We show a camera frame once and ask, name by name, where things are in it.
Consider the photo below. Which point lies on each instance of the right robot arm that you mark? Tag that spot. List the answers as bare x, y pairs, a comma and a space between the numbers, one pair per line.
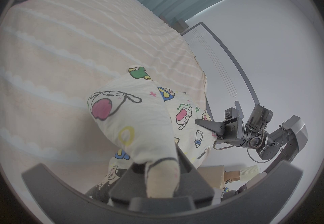
291, 137

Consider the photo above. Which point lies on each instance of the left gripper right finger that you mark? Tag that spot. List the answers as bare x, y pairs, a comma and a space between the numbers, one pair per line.
195, 185

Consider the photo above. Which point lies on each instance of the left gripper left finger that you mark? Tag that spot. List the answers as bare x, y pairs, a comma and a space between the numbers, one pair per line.
124, 187

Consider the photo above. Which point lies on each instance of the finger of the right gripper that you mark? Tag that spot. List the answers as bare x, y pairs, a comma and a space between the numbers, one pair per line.
218, 138
210, 124

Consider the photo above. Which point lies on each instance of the brown cardboard box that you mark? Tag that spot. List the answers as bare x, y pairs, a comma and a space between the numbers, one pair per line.
210, 177

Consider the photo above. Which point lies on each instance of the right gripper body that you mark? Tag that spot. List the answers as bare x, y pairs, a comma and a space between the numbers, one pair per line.
234, 132

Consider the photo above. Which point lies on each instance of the bed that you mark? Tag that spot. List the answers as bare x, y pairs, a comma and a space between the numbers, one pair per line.
76, 40

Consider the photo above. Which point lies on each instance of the white printed pyjama top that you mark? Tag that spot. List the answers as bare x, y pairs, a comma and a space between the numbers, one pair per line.
141, 116

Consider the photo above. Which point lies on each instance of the wooden bedside table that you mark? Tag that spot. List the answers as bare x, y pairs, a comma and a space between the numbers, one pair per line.
181, 24

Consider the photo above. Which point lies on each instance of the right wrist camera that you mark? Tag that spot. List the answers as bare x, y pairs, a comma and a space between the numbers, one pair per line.
229, 113

